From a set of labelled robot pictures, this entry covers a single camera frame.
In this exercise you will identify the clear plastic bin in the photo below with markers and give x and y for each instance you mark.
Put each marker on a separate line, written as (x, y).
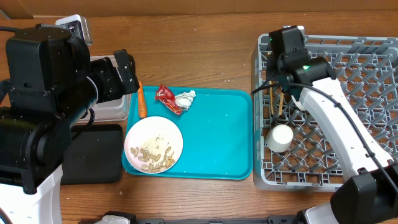
(116, 110)

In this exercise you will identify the plate with peanuts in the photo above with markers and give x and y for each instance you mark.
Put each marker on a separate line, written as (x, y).
(153, 145)

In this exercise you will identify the white bowl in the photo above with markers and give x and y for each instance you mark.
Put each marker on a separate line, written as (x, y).
(298, 104)

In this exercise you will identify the teal plastic tray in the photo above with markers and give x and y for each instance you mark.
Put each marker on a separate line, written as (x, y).
(217, 134)

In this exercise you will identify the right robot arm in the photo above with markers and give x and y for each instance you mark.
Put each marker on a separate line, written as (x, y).
(369, 193)

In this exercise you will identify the crumpled white tissue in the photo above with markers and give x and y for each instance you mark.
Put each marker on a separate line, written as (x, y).
(185, 99)

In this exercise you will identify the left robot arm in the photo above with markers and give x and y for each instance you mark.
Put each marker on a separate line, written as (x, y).
(53, 84)

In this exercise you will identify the grey dishwasher rack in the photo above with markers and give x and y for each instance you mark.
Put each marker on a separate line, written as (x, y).
(367, 70)

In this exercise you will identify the wooden chopstick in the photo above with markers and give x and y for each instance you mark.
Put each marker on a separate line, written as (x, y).
(271, 100)
(281, 102)

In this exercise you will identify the red snack wrapper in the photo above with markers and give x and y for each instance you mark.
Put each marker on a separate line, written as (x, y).
(165, 96)

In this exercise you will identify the black plastic bin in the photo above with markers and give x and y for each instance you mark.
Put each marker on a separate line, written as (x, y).
(95, 156)

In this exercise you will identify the orange carrot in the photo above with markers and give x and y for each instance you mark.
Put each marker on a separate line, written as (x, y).
(142, 109)

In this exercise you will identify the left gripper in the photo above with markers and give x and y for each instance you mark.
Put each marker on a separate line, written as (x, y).
(115, 88)

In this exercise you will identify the white cup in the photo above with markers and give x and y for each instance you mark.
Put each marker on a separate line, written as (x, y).
(279, 138)

